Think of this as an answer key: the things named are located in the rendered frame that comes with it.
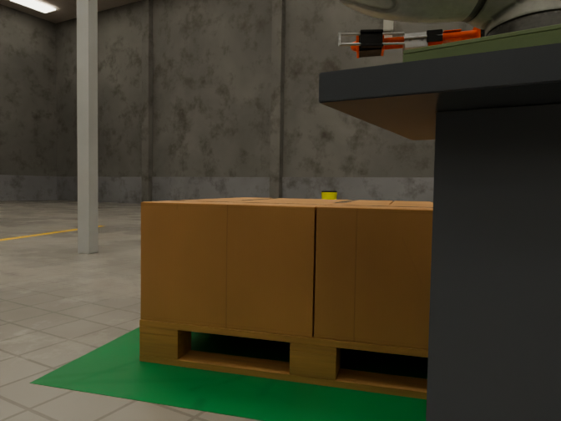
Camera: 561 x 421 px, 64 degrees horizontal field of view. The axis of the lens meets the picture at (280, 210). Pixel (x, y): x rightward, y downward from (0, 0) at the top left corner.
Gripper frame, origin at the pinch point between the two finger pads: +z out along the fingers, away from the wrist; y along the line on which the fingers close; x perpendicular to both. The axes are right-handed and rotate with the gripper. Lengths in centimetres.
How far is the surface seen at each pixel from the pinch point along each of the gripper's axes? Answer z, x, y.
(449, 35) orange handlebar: 2.2, -17.8, -4.0
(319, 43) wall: -321, 165, 1031
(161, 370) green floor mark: 108, 68, -16
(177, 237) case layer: 65, 66, -11
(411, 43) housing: 4.1, -6.8, -4.6
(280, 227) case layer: 61, 30, -13
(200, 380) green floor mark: 108, 53, -20
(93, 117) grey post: -9, 245, 203
